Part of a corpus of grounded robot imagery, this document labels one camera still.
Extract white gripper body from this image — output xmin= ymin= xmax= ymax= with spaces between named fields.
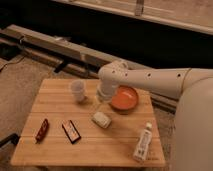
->
xmin=96 ymin=82 xmax=117 ymax=101

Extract white sponge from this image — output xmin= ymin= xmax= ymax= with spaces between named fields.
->
xmin=92 ymin=112 xmax=111 ymax=128

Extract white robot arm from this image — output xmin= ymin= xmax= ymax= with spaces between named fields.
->
xmin=97 ymin=61 xmax=213 ymax=171

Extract orange bowl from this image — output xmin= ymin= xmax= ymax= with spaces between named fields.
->
xmin=110 ymin=86 xmax=139 ymax=110

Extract wooden table board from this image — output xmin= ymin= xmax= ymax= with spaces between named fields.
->
xmin=11 ymin=79 xmax=165 ymax=167

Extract black and white box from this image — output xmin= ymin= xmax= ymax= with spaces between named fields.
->
xmin=62 ymin=120 xmax=81 ymax=144

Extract white plastic bottle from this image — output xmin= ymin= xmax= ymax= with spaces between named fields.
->
xmin=133 ymin=122 xmax=152 ymax=162

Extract black table leg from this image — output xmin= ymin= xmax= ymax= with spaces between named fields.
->
xmin=0 ymin=133 xmax=19 ymax=148

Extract black cable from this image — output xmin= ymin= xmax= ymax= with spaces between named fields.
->
xmin=0 ymin=54 xmax=26 ymax=73

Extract grey metal rail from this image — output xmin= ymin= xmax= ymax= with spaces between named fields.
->
xmin=0 ymin=24 xmax=179 ymax=111

